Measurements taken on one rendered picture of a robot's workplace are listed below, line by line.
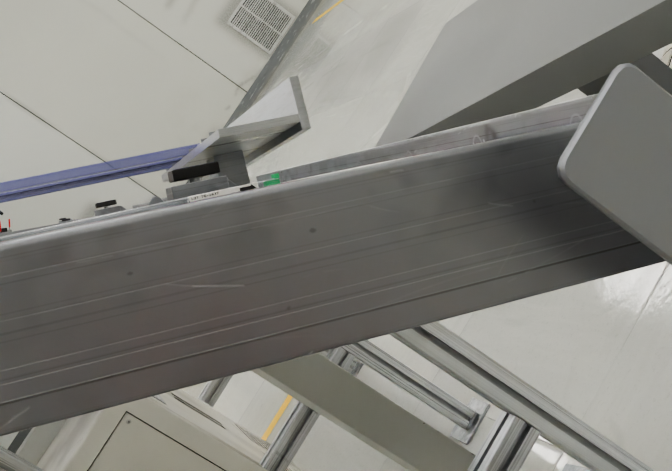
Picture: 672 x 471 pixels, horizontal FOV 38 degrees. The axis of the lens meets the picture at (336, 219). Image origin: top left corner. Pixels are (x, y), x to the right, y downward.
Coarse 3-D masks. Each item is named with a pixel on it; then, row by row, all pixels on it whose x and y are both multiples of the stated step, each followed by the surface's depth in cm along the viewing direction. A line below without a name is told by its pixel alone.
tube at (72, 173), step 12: (132, 156) 124; (144, 156) 125; (156, 156) 125; (168, 156) 126; (180, 156) 127; (72, 168) 121; (84, 168) 122; (96, 168) 122; (108, 168) 123; (120, 168) 124; (12, 180) 118; (24, 180) 119; (36, 180) 119; (48, 180) 120; (60, 180) 121; (0, 192) 118
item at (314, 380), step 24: (312, 360) 127; (288, 384) 125; (312, 384) 127; (336, 384) 128; (360, 384) 129; (312, 408) 131; (336, 408) 127; (360, 408) 129; (384, 408) 130; (360, 432) 128; (384, 432) 129; (408, 432) 131; (432, 432) 132; (408, 456) 130; (432, 456) 131; (456, 456) 133
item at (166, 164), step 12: (132, 168) 134; (144, 168) 134; (156, 168) 135; (168, 168) 137; (72, 180) 131; (84, 180) 131; (96, 180) 132; (108, 180) 133; (12, 192) 128; (24, 192) 128; (36, 192) 129; (48, 192) 130
